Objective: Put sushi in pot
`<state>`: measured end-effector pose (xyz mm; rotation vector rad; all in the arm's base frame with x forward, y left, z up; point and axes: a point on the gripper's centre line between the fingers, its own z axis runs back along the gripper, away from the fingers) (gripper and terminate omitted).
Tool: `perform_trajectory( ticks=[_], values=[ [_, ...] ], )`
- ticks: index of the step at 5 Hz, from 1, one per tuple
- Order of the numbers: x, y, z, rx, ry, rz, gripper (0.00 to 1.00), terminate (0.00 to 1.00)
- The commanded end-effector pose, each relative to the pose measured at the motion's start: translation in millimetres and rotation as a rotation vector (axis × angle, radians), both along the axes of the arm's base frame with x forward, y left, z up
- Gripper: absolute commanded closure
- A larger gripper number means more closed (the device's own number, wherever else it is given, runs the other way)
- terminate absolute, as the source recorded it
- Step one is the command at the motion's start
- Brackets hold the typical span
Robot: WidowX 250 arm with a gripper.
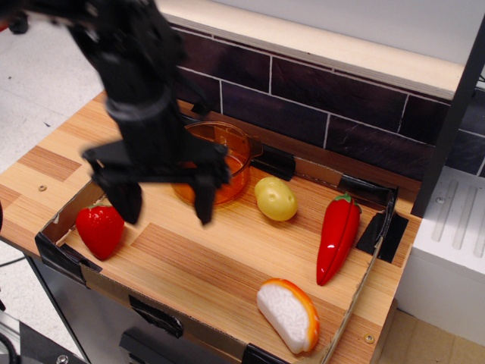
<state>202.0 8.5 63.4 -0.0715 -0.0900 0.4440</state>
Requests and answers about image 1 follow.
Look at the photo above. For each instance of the red toy chili pepper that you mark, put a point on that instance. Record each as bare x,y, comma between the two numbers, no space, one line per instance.
339,230

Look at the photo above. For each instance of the yellow toy potato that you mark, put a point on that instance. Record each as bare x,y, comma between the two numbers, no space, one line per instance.
275,199

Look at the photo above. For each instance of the cardboard fence with black tape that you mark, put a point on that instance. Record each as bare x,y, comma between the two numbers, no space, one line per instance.
190,285

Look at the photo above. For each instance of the white ribbed cabinet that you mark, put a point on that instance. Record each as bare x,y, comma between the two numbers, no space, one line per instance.
443,281

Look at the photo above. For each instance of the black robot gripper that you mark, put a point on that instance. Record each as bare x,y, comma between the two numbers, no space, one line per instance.
156,146

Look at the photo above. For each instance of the black office chair base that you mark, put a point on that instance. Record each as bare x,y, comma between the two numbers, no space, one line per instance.
18,25

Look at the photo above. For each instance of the orange transparent plastic pot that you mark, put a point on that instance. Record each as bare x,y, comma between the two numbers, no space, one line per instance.
242,148

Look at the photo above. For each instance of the light wooden shelf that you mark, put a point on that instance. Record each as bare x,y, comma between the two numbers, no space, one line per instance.
369,60

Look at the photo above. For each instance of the red toy strawberry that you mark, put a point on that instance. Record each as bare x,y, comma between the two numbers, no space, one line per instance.
100,228

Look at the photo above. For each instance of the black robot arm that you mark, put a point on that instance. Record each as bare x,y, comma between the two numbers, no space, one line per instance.
136,54

